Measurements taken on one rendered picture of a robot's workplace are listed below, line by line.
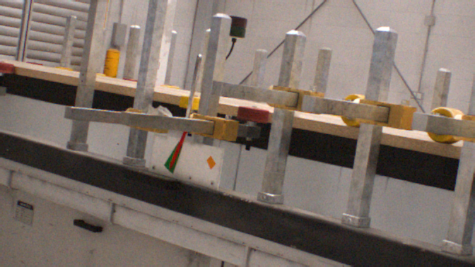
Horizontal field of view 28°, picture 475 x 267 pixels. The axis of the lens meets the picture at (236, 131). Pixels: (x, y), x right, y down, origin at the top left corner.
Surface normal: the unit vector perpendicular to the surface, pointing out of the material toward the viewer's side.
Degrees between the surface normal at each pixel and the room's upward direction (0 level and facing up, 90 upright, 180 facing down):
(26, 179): 90
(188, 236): 90
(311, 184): 90
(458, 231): 90
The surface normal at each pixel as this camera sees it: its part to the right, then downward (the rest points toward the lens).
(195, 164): -0.69, -0.07
